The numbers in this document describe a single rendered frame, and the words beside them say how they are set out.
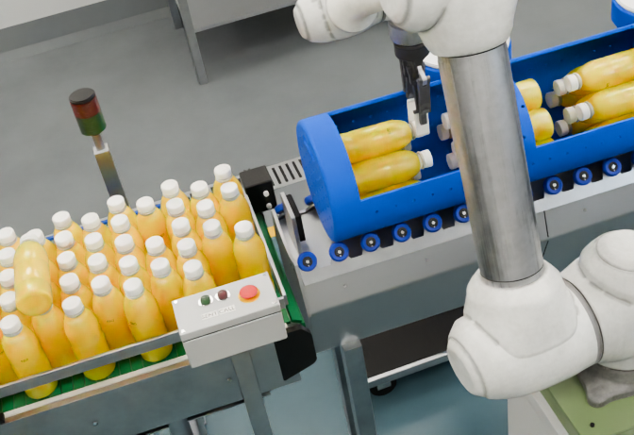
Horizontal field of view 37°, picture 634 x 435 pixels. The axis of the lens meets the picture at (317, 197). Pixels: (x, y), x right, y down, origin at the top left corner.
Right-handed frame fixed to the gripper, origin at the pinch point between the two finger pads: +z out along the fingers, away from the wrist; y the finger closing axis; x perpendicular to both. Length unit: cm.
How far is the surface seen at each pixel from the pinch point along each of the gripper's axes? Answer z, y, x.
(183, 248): 8, -10, 57
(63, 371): 22, -21, 88
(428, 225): 22.0, -10.7, 3.3
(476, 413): 118, 5, -12
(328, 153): -2.8, -7.1, 22.6
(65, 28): 112, 319, 90
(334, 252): 21.8, -10.5, 25.8
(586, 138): 8.0, -13.9, -33.5
